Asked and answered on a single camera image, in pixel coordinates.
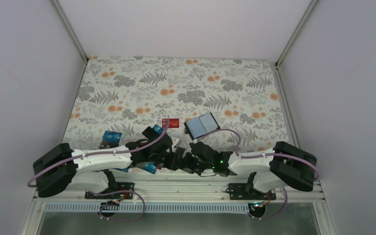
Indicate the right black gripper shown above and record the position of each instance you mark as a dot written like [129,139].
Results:
[188,165]

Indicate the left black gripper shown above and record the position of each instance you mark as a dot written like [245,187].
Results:
[172,164]

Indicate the black card holder wallet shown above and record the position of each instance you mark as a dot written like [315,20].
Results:
[200,126]

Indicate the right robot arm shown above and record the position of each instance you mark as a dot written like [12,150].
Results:
[283,165]

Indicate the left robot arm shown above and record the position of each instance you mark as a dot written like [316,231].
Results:
[63,168]

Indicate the blue card lower centre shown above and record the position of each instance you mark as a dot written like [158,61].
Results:
[149,167]

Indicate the black card upper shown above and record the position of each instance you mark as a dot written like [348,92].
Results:
[150,133]

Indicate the blue card under black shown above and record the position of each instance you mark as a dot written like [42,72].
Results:
[158,129]

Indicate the red VIP card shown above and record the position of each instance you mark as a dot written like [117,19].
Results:
[170,123]

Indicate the blue card with chip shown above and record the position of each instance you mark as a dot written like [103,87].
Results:
[110,139]

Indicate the floral patterned table mat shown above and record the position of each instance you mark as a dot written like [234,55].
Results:
[128,94]

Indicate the aluminium rail frame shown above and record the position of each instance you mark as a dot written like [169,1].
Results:
[179,187]

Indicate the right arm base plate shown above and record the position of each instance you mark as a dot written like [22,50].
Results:
[240,191]

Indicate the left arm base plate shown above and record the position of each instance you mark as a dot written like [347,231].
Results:
[119,196]

